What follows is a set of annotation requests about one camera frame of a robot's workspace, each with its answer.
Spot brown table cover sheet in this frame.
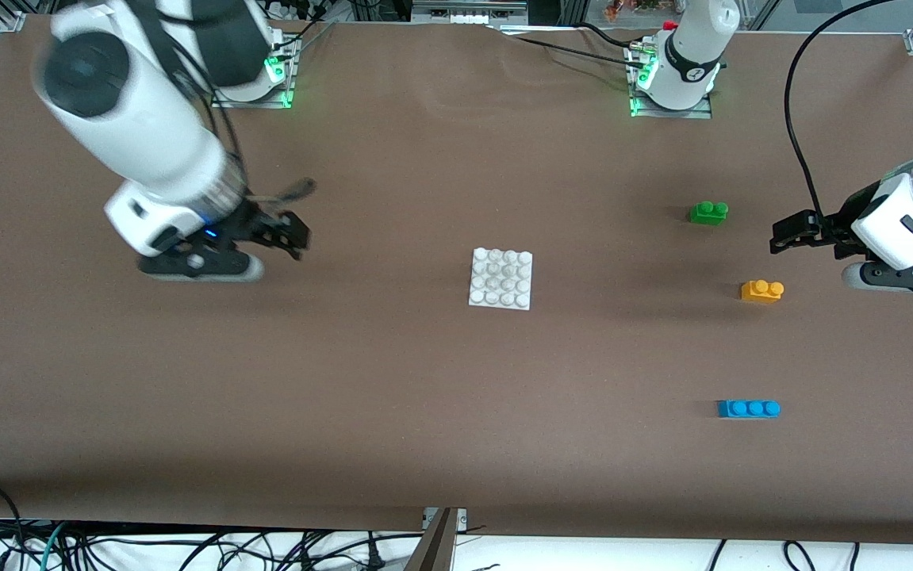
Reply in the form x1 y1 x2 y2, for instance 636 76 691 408
0 14 913 548

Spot white power strip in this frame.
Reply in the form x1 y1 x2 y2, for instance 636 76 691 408
411 0 529 26

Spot yellow two-stud block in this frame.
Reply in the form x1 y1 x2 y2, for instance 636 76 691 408
740 279 784 305

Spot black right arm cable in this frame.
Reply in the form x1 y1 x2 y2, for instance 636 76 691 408
139 0 318 209

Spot white studded base plate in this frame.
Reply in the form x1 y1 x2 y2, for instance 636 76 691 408
468 247 534 312

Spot black cable lying on table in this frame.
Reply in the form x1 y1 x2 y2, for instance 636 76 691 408
577 22 647 50
513 35 649 61

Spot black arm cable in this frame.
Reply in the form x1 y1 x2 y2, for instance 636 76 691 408
783 0 901 221
139 0 318 209

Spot blue three-stud block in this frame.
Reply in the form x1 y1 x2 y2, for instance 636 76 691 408
716 399 782 420

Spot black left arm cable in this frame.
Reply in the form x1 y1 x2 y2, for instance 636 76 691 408
783 0 901 221

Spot grey slanted metal bar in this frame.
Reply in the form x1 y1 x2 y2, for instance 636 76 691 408
405 509 458 571

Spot teal floor cable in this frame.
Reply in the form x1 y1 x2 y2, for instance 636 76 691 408
38 521 70 571

